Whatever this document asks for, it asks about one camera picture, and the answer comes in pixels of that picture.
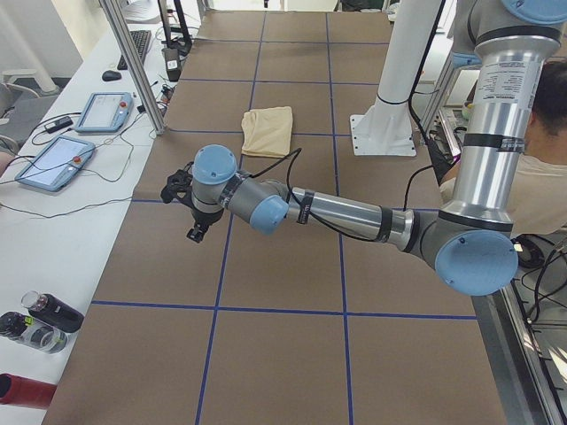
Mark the red water bottle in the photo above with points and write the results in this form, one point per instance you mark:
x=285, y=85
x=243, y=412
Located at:
x=26, y=392

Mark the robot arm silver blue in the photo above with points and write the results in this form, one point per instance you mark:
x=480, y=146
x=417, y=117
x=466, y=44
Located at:
x=509, y=180

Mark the lower blue teach pendant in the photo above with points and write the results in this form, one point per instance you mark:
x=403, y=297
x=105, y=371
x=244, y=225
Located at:
x=57, y=164

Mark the black computer mouse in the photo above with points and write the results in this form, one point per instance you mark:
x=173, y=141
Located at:
x=111, y=75

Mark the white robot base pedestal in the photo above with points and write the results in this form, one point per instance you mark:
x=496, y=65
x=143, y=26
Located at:
x=385, y=129

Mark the blue teach pendant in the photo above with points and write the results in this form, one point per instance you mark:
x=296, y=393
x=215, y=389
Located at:
x=57, y=164
x=104, y=112

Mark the upper blue teach pendant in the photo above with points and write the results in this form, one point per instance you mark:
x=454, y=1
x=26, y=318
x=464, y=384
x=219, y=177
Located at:
x=104, y=112

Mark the aluminium frame post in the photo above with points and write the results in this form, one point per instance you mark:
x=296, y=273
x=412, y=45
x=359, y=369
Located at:
x=128, y=50

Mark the black computer keyboard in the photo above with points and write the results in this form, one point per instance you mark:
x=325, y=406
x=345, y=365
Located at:
x=141, y=40

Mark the black water bottle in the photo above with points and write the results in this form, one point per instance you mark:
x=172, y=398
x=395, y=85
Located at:
x=49, y=309

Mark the seated person beige shirt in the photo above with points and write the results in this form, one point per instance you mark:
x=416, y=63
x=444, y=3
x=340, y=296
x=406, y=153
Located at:
x=537, y=199

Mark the clear bottle green accents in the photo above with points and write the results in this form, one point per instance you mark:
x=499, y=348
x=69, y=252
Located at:
x=33, y=333

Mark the black monitor stand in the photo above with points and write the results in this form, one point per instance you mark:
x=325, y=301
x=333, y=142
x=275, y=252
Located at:
x=176, y=36

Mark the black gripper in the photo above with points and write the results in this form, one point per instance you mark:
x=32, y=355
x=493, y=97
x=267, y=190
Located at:
x=205, y=217

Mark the cream long-sleeve printed shirt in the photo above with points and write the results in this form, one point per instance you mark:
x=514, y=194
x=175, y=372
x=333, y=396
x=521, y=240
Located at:
x=267, y=132

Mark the white office chair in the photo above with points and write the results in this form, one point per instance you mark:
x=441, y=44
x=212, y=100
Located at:
x=22, y=107

